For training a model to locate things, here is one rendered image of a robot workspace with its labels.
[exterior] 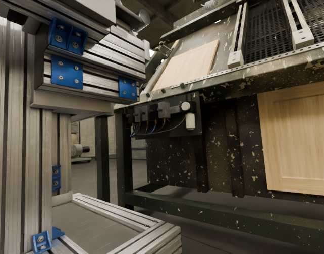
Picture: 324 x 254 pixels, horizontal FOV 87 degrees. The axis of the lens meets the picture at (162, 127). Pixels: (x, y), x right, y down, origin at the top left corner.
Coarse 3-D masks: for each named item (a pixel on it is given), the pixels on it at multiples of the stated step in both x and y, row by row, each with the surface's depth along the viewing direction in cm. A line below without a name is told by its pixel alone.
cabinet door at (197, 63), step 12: (204, 48) 135; (216, 48) 126; (180, 60) 143; (192, 60) 131; (204, 60) 119; (168, 72) 139; (180, 72) 127; (192, 72) 117; (204, 72) 108; (156, 84) 133; (168, 84) 123
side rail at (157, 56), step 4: (164, 44) 200; (160, 48) 193; (164, 48) 200; (156, 52) 187; (164, 52) 199; (152, 56) 183; (156, 56) 185; (160, 56) 192; (164, 56) 198; (152, 60) 178; (156, 60) 184; (160, 60) 191; (148, 64) 172; (152, 64) 178; (156, 64) 184; (148, 68) 171; (152, 68) 177; (148, 72) 171; (152, 72) 176; (148, 76) 170; (144, 80) 164; (148, 80) 169; (140, 84) 159; (140, 88) 158; (140, 92) 158
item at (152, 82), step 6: (180, 42) 182; (174, 48) 169; (168, 60) 157; (162, 66) 149; (156, 72) 146; (162, 72) 147; (156, 78) 139; (150, 84) 134; (144, 90) 131; (150, 90) 131
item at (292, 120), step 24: (264, 96) 95; (288, 96) 89; (312, 96) 84; (264, 120) 95; (288, 120) 89; (312, 120) 83; (264, 144) 94; (288, 144) 88; (312, 144) 83; (288, 168) 88; (312, 168) 82; (312, 192) 82
